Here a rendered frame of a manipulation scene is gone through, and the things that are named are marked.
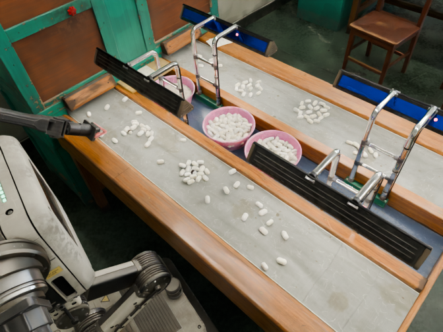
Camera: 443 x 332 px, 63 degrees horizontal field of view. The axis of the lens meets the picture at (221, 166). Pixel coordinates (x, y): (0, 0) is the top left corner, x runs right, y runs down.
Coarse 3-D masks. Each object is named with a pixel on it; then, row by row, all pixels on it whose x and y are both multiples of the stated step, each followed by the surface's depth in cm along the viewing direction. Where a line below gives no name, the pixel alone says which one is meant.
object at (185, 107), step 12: (96, 48) 171; (96, 60) 173; (108, 60) 167; (120, 72) 164; (132, 72) 158; (132, 84) 159; (144, 84) 155; (156, 84) 150; (156, 96) 151; (168, 96) 147; (180, 96) 145; (168, 108) 148; (180, 108) 144; (192, 108) 149
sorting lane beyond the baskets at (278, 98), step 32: (192, 64) 224; (224, 64) 222; (256, 96) 200; (288, 96) 199; (320, 128) 181; (352, 128) 180; (384, 128) 178; (384, 160) 165; (416, 160) 164; (416, 192) 153
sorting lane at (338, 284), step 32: (160, 128) 187; (128, 160) 174; (192, 160) 171; (192, 192) 159; (224, 192) 158; (256, 192) 157; (224, 224) 147; (256, 224) 147; (288, 224) 146; (256, 256) 137; (288, 256) 137; (320, 256) 136; (352, 256) 135; (288, 288) 129; (320, 288) 128; (352, 288) 128; (384, 288) 127; (352, 320) 121; (384, 320) 120
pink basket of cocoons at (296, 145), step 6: (258, 132) 177; (264, 132) 178; (270, 132) 178; (276, 132) 178; (282, 132) 177; (252, 138) 176; (258, 138) 178; (264, 138) 180; (288, 138) 176; (294, 138) 173; (246, 144) 172; (294, 144) 174; (246, 150) 171; (300, 150) 169; (246, 156) 167; (300, 156) 166
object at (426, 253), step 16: (256, 144) 125; (256, 160) 125; (272, 160) 122; (272, 176) 122; (288, 176) 119; (304, 176) 115; (304, 192) 116; (320, 192) 113; (336, 192) 110; (320, 208) 114; (336, 208) 110; (352, 208) 107; (352, 224) 108; (368, 224) 105; (384, 224) 102; (384, 240) 103; (400, 240) 100; (416, 240) 98; (400, 256) 101; (416, 256) 98
